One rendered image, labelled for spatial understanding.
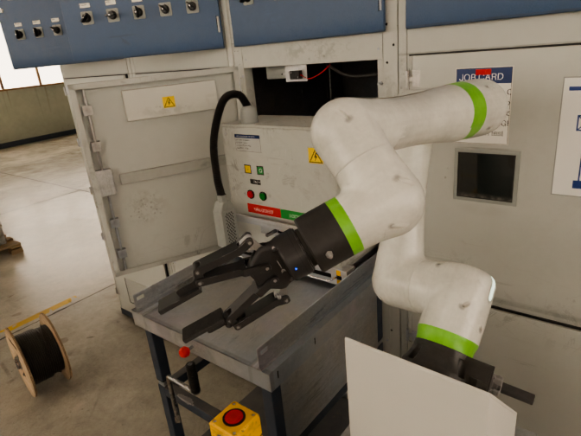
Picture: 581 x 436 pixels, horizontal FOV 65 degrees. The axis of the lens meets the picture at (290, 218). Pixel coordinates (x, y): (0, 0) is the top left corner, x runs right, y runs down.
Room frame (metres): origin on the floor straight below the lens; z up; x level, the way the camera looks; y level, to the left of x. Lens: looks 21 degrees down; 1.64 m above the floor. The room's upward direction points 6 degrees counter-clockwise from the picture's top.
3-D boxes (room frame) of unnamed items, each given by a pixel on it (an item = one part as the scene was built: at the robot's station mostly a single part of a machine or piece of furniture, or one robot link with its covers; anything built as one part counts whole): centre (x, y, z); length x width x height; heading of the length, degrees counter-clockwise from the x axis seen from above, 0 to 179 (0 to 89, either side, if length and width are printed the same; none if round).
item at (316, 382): (1.43, 0.11, 0.46); 0.64 x 0.58 x 0.66; 140
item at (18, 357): (2.12, 1.44, 0.20); 0.40 x 0.22 x 0.40; 42
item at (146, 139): (1.81, 0.44, 1.21); 0.63 x 0.07 x 0.74; 114
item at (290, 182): (1.52, 0.03, 1.15); 0.48 x 0.01 x 0.48; 50
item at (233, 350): (1.43, 0.11, 0.82); 0.68 x 0.62 x 0.06; 140
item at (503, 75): (1.28, -0.56, 1.43); 0.15 x 0.01 x 0.21; 50
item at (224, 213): (1.61, 0.24, 1.04); 0.08 x 0.05 x 0.17; 140
